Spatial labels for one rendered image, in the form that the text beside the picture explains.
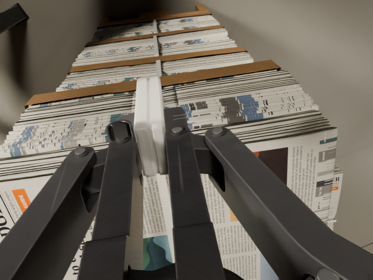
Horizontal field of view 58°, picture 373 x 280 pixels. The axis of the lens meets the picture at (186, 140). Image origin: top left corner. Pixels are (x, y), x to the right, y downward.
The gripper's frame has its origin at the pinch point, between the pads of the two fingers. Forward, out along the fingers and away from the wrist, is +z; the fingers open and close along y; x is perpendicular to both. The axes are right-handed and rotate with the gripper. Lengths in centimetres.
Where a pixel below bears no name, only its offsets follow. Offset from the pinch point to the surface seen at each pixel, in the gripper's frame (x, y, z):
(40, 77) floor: -32, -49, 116
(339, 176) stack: -55, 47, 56
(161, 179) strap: -11.6, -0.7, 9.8
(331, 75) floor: -49, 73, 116
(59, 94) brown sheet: -9.1, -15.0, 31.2
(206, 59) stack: -12, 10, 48
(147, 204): -15.2, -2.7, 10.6
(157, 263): -24.6, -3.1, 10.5
